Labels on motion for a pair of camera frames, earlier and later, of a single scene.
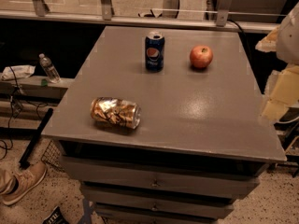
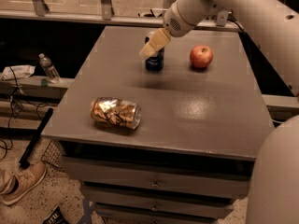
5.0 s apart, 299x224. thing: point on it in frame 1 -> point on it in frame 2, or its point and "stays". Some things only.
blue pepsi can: x=154 y=51 stays
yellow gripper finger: x=284 y=93 -> x=192 y=7
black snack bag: x=56 y=217 stays
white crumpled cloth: x=17 y=72 stays
